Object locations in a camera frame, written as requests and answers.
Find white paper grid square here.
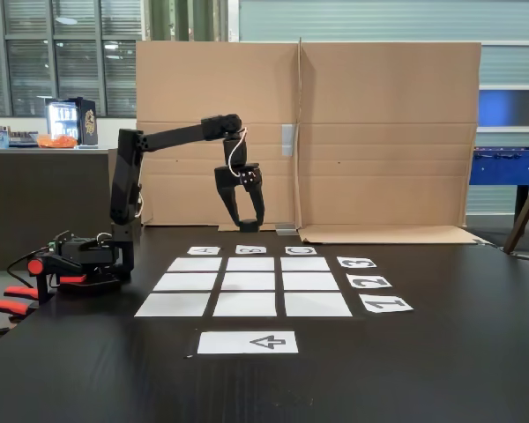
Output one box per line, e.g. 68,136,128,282
282,272,341,292
167,256,223,272
280,256,332,272
220,272,277,292
134,293,212,318
226,256,276,272
153,272,219,292
212,293,278,318
284,293,354,318

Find brown cardboard panel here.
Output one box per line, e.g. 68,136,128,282
123,40,302,234
297,37,488,245

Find paper label number 3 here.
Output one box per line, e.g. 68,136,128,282
336,256,378,269

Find paper label number 2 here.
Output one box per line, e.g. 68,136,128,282
346,273,394,290

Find white arrow paper sheet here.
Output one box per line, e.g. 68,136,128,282
197,330,300,355

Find black mini fridge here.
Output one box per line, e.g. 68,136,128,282
44,96,100,148

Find paper label number 1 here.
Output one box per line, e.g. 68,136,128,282
359,295,415,315

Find motor controller board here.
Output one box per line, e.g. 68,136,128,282
48,229,72,257

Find orange snack bag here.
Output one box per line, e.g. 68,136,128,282
35,133,80,150

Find red and black clamp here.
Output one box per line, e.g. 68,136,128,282
26,253,90,306

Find dark brown counter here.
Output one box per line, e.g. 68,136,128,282
0,146,133,272

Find blue foosball table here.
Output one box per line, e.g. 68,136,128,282
468,145,529,228

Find brown wooden leg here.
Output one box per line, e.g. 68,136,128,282
503,164,529,256

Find black cable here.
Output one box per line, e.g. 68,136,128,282
5,249,43,288

